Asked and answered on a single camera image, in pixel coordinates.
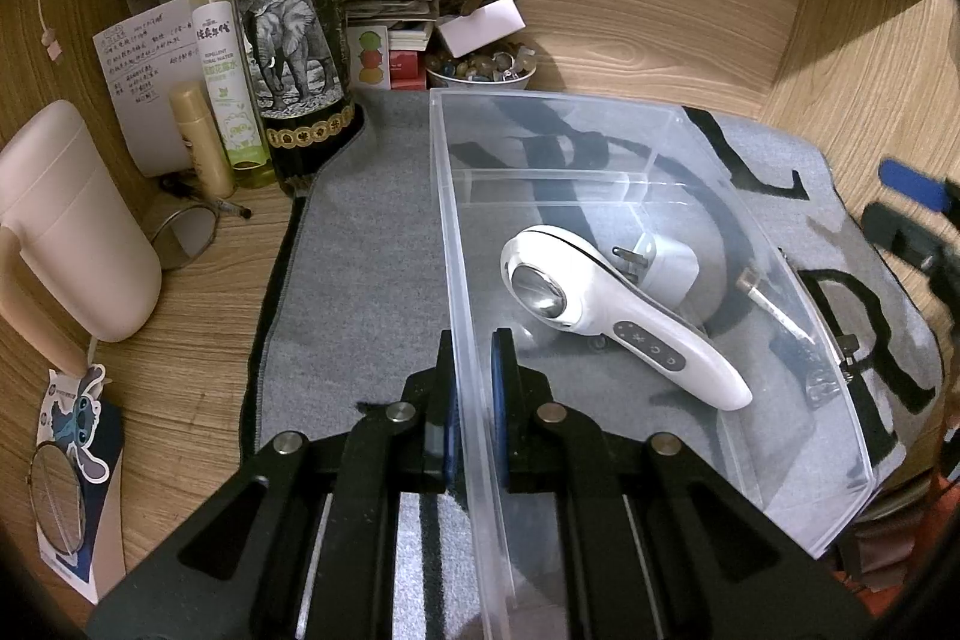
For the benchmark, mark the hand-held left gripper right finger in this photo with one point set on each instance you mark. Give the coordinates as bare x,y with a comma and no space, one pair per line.
498,419

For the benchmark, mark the stack of papers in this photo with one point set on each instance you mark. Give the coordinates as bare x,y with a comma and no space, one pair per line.
394,3

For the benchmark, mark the black pen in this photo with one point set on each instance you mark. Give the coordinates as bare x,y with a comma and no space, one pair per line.
206,197

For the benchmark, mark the bowl of coloured stones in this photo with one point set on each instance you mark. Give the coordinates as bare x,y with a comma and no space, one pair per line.
480,69

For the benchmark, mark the clear plastic storage box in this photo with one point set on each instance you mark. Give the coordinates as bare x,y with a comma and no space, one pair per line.
600,175

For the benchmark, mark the white cardboard box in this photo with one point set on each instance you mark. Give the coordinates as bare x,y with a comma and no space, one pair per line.
484,25

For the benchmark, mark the dark wine bottle elephant label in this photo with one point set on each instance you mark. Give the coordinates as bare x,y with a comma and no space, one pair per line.
289,48

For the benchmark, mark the beige cosmetic tube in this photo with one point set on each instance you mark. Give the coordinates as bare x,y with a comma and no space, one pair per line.
201,141

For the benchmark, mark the small red box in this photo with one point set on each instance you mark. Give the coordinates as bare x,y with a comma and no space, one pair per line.
405,64

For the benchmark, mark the brown bag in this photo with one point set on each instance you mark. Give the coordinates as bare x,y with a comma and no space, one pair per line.
904,520

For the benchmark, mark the blue cartoon sticker card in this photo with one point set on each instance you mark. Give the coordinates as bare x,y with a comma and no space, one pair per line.
82,460

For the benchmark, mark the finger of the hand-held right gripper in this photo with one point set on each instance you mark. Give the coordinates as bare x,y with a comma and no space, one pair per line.
896,231
911,183

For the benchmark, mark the handwritten white note paper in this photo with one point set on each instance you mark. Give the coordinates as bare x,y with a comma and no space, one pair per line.
142,78

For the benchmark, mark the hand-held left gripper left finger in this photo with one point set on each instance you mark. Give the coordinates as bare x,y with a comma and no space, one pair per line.
448,419

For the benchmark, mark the white handheld massager device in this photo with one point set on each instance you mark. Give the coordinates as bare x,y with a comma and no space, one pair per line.
645,325

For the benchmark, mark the white plug adapter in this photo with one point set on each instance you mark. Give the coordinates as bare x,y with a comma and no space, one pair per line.
675,269

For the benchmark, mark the key bunch with black fob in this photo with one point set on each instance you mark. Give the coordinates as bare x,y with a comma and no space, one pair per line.
821,370

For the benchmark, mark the green spray bottle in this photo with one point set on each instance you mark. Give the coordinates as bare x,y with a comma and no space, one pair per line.
225,78

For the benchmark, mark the round glass lens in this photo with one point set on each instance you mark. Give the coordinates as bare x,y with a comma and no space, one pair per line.
58,497

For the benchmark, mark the grey mat with black letters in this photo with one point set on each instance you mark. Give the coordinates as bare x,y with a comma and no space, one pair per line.
360,280

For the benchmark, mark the traffic light print card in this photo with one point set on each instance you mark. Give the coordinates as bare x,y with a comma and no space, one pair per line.
371,57

